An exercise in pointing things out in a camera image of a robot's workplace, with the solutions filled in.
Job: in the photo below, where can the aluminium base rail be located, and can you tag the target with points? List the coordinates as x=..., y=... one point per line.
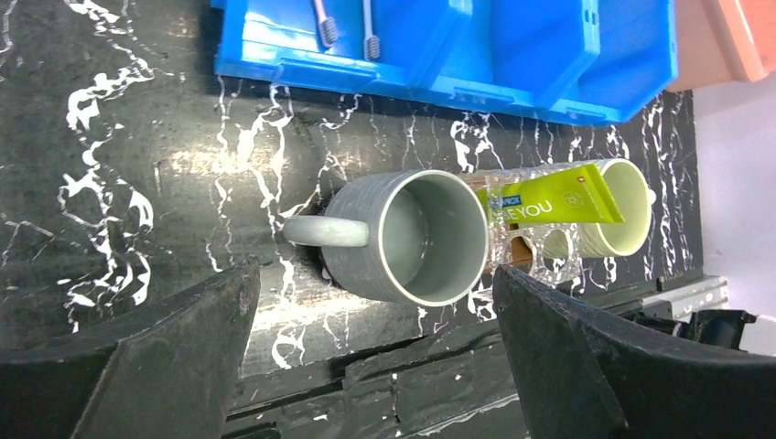
x=710, y=292

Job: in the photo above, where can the blue three-compartment bin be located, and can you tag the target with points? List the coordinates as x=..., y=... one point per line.
x=570, y=62

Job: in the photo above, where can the grey-blue ceramic mug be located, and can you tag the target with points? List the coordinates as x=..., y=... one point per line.
x=415, y=237

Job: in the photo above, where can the clear plastic toothbrush holder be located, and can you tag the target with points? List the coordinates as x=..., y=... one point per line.
x=550, y=253

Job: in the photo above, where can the pink plastic toolbox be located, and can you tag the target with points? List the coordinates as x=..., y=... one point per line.
x=722, y=41

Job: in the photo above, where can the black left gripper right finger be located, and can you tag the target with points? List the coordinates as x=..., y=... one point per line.
x=582, y=372

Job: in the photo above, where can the light green ceramic mug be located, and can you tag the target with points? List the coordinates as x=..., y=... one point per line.
x=634, y=199

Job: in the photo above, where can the yellow-green toothpaste tube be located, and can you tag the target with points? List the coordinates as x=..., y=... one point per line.
x=578, y=194

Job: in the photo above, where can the white toothbrush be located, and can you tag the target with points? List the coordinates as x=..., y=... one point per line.
x=371, y=42

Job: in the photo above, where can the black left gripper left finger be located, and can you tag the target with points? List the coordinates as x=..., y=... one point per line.
x=165, y=370

